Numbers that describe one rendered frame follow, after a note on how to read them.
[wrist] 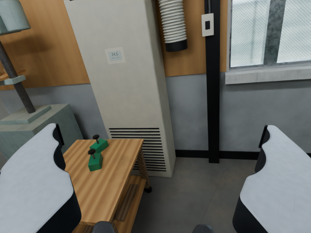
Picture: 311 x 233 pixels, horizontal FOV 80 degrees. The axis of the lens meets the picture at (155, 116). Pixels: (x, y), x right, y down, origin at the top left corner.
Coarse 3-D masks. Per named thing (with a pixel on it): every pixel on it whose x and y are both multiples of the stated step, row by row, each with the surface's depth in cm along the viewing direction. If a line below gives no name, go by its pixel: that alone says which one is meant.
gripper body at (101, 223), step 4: (96, 224) 6; (100, 224) 6; (104, 224) 6; (108, 224) 6; (204, 224) 6; (96, 228) 6; (100, 228) 6; (104, 228) 6; (108, 228) 6; (112, 228) 6; (196, 228) 6; (200, 228) 6; (204, 228) 6; (208, 228) 6; (92, 232) 6; (96, 232) 6; (100, 232) 6; (104, 232) 6; (108, 232) 6; (112, 232) 6; (192, 232) 6; (196, 232) 6; (200, 232) 6; (204, 232) 6; (208, 232) 6; (212, 232) 6
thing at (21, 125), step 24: (0, 0) 123; (0, 24) 123; (24, 24) 124; (0, 48) 137; (0, 72) 160; (24, 72) 162; (24, 96) 154; (0, 120) 157; (24, 120) 150; (48, 120) 155; (72, 120) 184; (0, 144) 155
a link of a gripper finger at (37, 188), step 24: (24, 144) 10; (48, 144) 10; (24, 168) 8; (48, 168) 8; (0, 192) 7; (24, 192) 7; (48, 192) 7; (72, 192) 7; (0, 216) 6; (24, 216) 6; (48, 216) 6; (72, 216) 7
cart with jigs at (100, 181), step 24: (72, 144) 147; (96, 144) 132; (120, 144) 137; (72, 168) 121; (96, 168) 115; (120, 168) 114; (144, 168) 145; (96, 192) 100; (120, 192) 98; (96, 216) 87; (120, 216) 122
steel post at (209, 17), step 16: (208, 0) 115; (208, 16) 119; (208, 32) 123; (208, 48) 130; (208, 64) 136; (208, 80) 141; (208, 96) 147; (208, 112) 154; (208, 128) 161; (208, 144) 169
